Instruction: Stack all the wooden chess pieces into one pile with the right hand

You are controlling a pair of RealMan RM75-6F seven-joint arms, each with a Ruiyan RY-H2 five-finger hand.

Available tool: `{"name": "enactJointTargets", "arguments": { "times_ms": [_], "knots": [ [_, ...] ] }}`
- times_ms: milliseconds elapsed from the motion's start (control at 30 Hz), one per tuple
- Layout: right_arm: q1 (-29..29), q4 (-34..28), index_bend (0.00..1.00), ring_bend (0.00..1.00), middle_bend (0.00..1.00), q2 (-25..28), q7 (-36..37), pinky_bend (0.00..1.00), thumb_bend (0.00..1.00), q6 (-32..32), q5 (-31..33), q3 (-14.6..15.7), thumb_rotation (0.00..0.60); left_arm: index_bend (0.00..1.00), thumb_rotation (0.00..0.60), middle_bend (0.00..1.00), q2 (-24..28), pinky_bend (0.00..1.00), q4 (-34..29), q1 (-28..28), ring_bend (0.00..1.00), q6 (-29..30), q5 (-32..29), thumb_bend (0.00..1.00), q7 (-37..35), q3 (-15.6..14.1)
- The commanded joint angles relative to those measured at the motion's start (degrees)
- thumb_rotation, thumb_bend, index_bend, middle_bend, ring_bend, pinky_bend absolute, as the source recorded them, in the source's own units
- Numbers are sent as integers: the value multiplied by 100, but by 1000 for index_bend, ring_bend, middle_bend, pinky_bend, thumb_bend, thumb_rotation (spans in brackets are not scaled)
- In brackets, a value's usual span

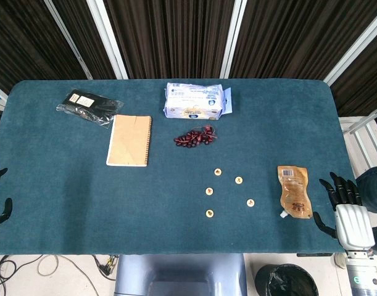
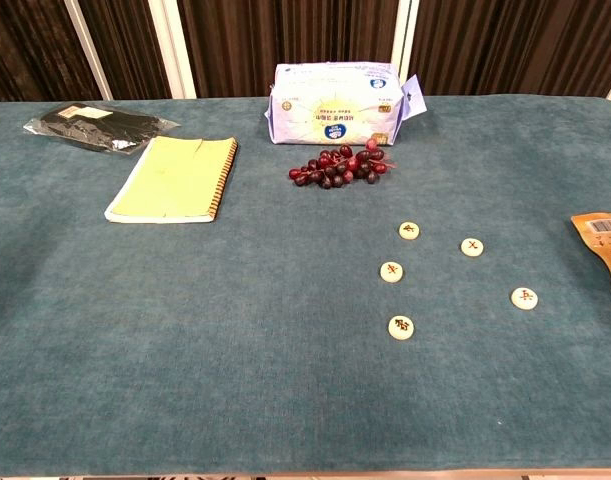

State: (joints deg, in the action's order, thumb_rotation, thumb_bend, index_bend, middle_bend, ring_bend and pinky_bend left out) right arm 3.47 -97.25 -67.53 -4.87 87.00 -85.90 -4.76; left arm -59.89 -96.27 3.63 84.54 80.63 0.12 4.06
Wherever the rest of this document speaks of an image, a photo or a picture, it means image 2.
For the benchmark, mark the round wooden chess piece red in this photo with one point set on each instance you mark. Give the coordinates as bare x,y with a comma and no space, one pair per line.
471,247
524,298
392,272
409,230

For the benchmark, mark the bunch of dark red grapes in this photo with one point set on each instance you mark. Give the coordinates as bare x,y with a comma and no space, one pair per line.
335,170

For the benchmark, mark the spiral-bound yellow notebook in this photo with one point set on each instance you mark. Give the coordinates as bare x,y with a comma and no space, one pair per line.
175,180

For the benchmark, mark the teal table cloth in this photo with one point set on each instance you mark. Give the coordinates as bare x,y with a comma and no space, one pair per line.
235,325

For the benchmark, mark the white purple tissue pack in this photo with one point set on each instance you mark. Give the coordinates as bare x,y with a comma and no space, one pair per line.
335,105

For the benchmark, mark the dark brown pleated curtain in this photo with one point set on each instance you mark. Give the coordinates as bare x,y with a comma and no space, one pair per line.
285,45

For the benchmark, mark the brown spout pouch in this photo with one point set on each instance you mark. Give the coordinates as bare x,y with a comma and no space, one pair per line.
602,240

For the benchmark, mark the black item in plastic bag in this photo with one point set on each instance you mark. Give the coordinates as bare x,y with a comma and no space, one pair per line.
100,127

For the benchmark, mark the wooden token bottom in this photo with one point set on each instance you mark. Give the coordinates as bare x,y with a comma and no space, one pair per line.
401,327

